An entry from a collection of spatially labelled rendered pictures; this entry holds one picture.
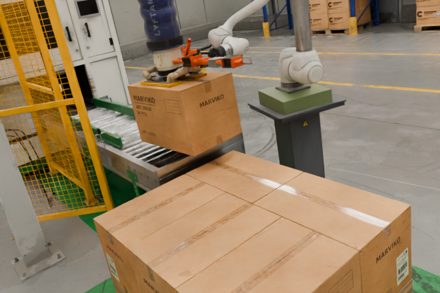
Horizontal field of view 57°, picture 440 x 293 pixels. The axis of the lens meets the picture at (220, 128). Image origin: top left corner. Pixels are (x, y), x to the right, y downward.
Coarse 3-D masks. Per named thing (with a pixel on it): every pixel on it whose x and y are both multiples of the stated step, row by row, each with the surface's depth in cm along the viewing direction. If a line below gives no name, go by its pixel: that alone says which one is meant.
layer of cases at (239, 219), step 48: (192, 192) 221; (240, 192) 212; (288, 192) 204; (336, 192) 196; (144, 240) 185; (192, 240) 179; (240, 240) 173; (288, 240) 168; (336, 240) 163; (384, 240) 166; (144, 288) 183; (192, 288) 150; (240, 288) 146; (288, 288) 142; (336, 288) 148; (384, 288) 173
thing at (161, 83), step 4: (152, 76) 254; (144, 80) 258; (148, 80) 255; (152, 80) 253; (156, 80) 250; (160, 80) 248; (164, 80) 242; (176, 80) 240; (180, 80) 239; (144, 84) 256; (148, 84) 252; (152, 84) 248; (156, 84) 243; (160, 84) 240; (164, 84) 237; (168, 84) 235; (172, 84) 235; (176, 84) 237
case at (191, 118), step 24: (216, 72) 254; (144, 96) 254; (168, 96) 233; (192, 96) 228; (216, 96) 240; (144, 120) 265; (168, 120) 242; (192, 120) 230; (216, 120) 242; (168, 144) 252; (192, 144) 232; (216, 144) 245
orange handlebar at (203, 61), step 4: (184, 52) 280; (192, 52) 265; (172, 60) 243; (176, 60) 240; (180, 60) 236; (192, 60) 227; (196, 60) 224; (200, 60) 222; (204, 60) 219; (220, 60) 209; (236, 60) 201; (240, 60) 201; (200, 64) 222; (204, 64) 221; (220, 64) 210; (236, 64) 201
